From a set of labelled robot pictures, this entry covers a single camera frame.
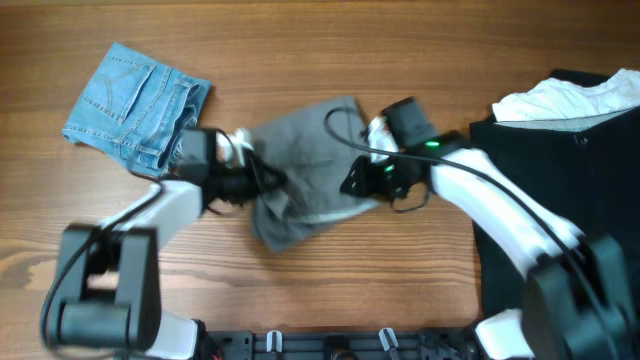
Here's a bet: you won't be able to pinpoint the white garment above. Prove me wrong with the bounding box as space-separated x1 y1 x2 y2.
492 69 639 122

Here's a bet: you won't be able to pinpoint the black garment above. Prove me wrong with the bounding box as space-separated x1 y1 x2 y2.
468 68 640 319

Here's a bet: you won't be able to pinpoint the folded blue denim shorts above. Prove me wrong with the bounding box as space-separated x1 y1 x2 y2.
62 43 212 177

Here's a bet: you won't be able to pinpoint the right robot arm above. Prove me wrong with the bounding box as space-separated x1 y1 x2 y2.
340 142 639 359

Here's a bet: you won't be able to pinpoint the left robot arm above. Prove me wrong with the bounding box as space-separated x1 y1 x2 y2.
40 157 287 359

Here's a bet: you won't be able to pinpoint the grey shorts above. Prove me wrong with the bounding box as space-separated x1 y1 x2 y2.
251 96 379 252

